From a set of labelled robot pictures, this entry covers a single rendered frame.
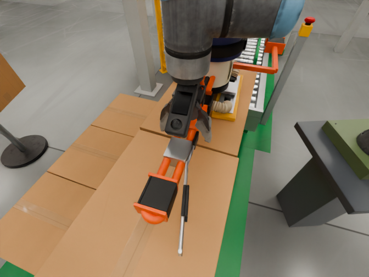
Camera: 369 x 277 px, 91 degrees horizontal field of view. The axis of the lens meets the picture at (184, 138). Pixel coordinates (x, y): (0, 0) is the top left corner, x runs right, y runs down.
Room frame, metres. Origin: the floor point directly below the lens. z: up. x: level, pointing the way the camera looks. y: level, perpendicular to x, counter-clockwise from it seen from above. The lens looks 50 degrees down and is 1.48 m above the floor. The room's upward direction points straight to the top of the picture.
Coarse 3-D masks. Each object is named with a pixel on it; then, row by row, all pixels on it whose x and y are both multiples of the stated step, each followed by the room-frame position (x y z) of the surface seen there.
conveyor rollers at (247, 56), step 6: (252, 42) 2.29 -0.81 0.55; (246, 48) 2.13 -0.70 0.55; (252, 48) 2.17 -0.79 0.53; (246, 54) 2.02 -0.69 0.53; (252, 54) 2.00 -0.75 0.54; (240, 60) 1.87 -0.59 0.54; (246, 60) 1.85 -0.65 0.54; (252, 60) 1.84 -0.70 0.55; (258, 60) 1.89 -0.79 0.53; (258, 72) 1.63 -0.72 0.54; (258, 78) 1.54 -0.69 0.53; (252, 102) 1.21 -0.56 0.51
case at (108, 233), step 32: (128, 160) 0.35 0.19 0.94; (160, 160) 0.35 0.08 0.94; (192, 160) 0.35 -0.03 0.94; (224, 160) 0.35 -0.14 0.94; (96, 192) 0.24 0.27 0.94; (128, 192) 0.24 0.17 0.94; (192, 192) 0.24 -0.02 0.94; (224, 192) 0.24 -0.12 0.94; (96, 224) 0.14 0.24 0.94; (128, 224) 0.14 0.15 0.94; (160, 224) 0.14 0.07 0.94; (192, 224) 0.14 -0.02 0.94; (224, 224) 0.14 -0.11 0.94; (64, 256) 0.07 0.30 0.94; (96, 256) 0.07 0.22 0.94; (128, 256) 0.07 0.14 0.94; (160, 256) 0.07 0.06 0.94; (192, 256) 0.07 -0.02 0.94
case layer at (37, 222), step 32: (128, 96) 1.25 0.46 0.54; (96, 128) 0.88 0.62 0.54; (128, 128) 0.88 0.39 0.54; (64, 160) 0.61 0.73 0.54; (96, 160) 0.61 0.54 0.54; (32, 192) 0.41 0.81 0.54; (64, 192) 0.41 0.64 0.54; (0, 224) 0.25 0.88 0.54; (32, 224) 0.25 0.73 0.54; (64, 224) 0.25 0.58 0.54; (0, 256) 0.12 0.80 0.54; (32, 256) 0.12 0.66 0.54
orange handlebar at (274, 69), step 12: (276, 48) 0.89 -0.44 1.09; (276, 60) 0.77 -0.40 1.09; (264, 72) 0.71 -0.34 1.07; (276, 72) 0.71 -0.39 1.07; (192, 120) 0.40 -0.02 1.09; (192, 132) 0.36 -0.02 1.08; (192, 144) 0.32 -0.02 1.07; (180, 168) 0.24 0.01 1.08; (144, 216) 0.12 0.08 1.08; (156, 216) 0.12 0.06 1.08
